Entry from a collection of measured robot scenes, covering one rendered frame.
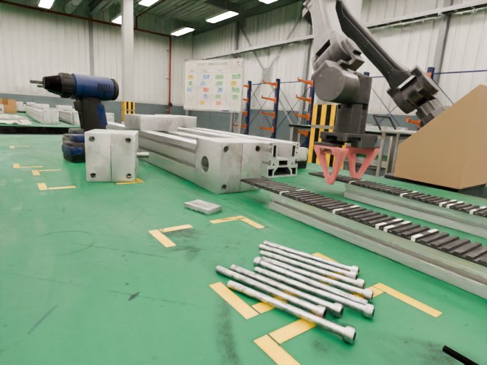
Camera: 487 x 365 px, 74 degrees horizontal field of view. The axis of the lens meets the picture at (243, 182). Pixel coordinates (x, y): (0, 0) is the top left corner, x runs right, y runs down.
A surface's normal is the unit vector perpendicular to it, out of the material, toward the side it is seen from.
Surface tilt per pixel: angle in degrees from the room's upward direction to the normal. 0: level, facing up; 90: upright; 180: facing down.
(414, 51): 90
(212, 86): 90
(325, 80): 89
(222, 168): 90
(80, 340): 0
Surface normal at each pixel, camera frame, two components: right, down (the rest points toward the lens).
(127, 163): 0.25, 0.22
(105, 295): 0.06, -0.98
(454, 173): -0.80, 0.07
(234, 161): 0.58, 0.20
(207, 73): -0.55, 0.14
